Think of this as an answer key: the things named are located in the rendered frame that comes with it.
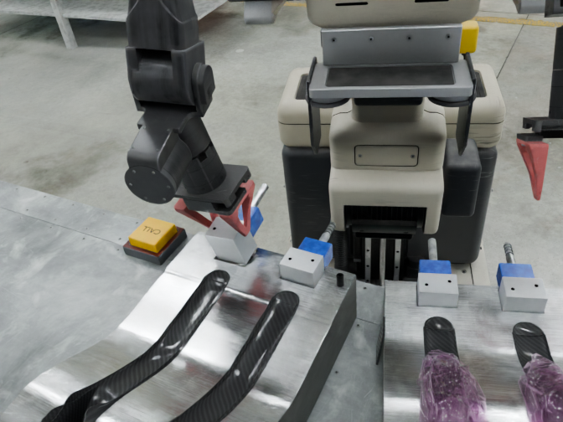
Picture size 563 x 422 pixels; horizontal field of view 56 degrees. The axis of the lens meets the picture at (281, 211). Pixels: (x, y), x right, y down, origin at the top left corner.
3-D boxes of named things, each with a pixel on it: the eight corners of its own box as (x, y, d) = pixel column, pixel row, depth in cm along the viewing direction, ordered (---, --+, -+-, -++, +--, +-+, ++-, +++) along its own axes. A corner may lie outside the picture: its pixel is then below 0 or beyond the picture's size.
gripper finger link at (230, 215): (250, 254, 71) (224, 204, 65) (207, 246, 74) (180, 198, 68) (271, 218, 75) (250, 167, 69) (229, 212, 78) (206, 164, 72)
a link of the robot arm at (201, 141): (198, 90, 62) (157, 95, 64) (178, 126, 57) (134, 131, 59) (219, 136, 67) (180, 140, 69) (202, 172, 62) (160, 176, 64)
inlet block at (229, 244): (257, 196, 85) (245, 172, 81) (284, 199, 82) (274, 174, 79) (218, 259, 77) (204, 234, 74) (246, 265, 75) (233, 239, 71)
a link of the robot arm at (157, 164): (211, 57, 57) (137, 51, 59) (173, 121, 49) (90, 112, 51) (224, 143, 66) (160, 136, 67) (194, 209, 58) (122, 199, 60)
